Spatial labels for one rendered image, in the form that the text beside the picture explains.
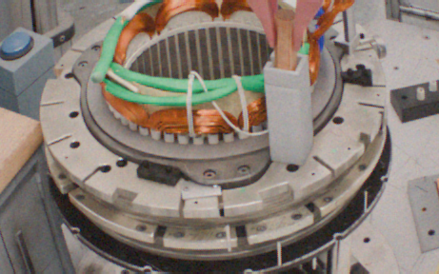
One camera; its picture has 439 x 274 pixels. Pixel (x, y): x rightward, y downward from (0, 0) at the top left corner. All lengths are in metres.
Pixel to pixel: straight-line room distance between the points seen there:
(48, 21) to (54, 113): 0.45
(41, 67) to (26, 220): 0.22
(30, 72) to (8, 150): 0.21
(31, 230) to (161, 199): 0.24
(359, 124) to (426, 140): 0.49
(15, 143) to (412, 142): 0.60
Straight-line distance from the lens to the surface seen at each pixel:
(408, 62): 1.60
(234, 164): 0.94
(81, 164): 0.97
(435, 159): 1.43
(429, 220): 1.32
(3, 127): 1.09
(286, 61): 0.89
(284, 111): 0.92
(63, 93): 1.06
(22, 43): 1.25
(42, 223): 1.15
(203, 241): 0.94
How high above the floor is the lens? 1.71
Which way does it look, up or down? 39 degrees down
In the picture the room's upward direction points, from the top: 6 degrees counter-clockwise
